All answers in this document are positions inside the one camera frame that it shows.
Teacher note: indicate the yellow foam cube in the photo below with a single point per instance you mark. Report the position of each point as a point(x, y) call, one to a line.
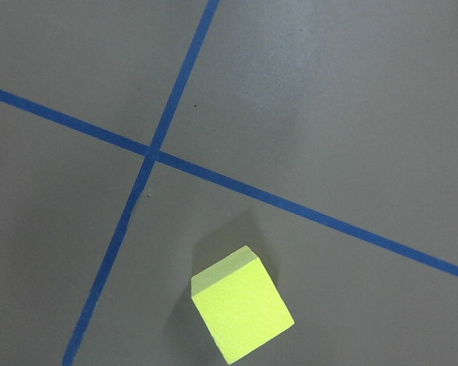
point(239, 304)

